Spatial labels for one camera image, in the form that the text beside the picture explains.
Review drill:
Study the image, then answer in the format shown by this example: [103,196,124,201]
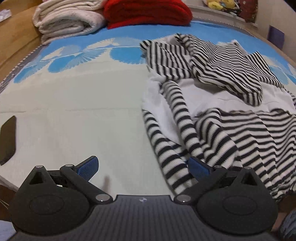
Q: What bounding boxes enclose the red folded blanket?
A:
[103,1,193,29]

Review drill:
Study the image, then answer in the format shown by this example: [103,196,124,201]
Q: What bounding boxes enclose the white radiator windowsill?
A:
[185,1,258,29]

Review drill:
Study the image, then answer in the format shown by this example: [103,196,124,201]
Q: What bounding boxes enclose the wooden bed frame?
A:
[1,1,41,80]

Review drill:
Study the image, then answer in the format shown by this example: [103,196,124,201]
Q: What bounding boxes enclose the yellow plush toy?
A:
[204,0,236,11]

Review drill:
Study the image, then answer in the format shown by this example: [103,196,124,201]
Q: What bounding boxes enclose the cream folded blanket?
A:
[32,0,106,45]

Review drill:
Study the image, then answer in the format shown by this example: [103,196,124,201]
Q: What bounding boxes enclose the black white striped garment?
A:
[140,33,295,200]

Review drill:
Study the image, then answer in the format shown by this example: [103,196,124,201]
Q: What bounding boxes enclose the purple box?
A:
[267,26,285,50]

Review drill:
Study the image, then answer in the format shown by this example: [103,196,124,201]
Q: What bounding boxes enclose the blue white patterned bed sheet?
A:
[1,21,295,196]

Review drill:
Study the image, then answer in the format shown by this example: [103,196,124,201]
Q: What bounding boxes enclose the red plush toy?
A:
[238,0,258,23]

